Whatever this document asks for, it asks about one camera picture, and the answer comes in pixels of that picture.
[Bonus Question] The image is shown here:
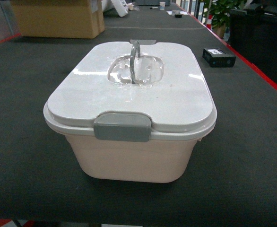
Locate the white box lid grey latch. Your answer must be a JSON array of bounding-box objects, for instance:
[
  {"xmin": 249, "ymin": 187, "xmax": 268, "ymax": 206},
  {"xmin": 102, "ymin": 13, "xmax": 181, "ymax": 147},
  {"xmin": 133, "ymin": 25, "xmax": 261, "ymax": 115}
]
[{"xmin": 43, "ymin": 40, "xmax": 217, "ymax": 142}]

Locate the pink plastic storage box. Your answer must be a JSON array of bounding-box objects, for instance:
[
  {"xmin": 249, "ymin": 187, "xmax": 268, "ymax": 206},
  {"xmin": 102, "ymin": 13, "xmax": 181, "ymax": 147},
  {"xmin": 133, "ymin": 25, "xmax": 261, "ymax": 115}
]
[{"xmin": 65, "ymin": 135, "xmax": 200, "ymax": 183}]

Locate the black electronic device box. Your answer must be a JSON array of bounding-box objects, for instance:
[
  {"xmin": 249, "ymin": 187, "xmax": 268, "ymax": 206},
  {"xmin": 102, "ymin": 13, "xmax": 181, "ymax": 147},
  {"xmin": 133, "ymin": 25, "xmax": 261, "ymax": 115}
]
[{"xmin": 202, "ymin": 48, "xmax": 236, "ymax": 68}]

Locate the brown cardboard box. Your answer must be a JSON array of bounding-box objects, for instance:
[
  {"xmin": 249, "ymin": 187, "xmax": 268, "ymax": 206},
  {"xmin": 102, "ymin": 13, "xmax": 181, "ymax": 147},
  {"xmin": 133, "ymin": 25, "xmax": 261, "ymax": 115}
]
[{"xmin": 10, "ymin": 0, "xmax": 105, "ymax": 39}]

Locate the white paper cup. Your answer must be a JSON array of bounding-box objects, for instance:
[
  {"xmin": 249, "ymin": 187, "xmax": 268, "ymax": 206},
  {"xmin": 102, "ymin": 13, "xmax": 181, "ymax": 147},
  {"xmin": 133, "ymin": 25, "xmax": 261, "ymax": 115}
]
[{"xmin": 159, "ymin": 1, "xmax": 165, "ymax": 10}]

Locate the green potted plant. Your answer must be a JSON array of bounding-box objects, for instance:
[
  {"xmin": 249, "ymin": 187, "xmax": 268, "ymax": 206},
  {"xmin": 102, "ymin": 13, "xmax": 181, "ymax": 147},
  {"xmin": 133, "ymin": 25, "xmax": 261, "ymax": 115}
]
[{"xmin": 204, "ymin": 0, "xmax": 247, "ymax": 38}]

